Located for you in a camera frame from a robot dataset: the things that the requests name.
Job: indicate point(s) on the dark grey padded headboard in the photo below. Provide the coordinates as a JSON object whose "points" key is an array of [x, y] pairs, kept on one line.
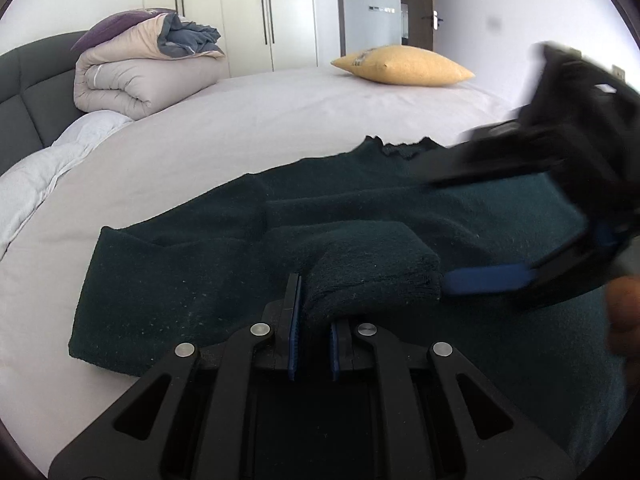
{"points": [[30, 90]]}

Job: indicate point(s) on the folded beige duvet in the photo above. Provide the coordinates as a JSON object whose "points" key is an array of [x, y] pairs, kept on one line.
{"points": [[130, 75]]}

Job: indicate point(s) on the purple pillow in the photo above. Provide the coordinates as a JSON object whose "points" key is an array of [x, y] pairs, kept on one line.
{"points": [[115, 30]]}

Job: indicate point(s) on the bed with grey sheet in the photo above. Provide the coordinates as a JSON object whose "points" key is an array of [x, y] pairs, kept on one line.
{"points": [[250, 125]]}

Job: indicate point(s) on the dark green towel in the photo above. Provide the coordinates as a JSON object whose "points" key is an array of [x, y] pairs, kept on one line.
{"points": [[200, 260]]}

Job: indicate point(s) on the cream wardrobe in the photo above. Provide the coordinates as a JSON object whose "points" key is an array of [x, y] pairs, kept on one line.
{"points": [[225, 5]]}

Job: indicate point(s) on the white quilt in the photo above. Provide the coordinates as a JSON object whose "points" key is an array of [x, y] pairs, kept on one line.
{"points": [[50, 160]]}

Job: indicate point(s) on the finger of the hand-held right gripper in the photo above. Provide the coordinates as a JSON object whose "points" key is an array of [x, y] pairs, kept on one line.
{"points": [[485, 281], [490, 157]]}

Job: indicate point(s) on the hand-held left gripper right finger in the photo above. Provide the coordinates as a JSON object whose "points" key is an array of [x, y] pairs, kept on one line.
{"points": [[334, 352]]}

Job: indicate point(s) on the person's right hand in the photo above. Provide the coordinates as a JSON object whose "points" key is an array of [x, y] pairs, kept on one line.
{"points": [[625, 315]]}

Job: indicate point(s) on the yellow pillow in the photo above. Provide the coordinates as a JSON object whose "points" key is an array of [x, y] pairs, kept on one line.
{"points": [[400, 65]]}

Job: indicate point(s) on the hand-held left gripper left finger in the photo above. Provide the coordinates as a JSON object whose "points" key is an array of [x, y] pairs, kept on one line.
{"points": [[293, 332]]}

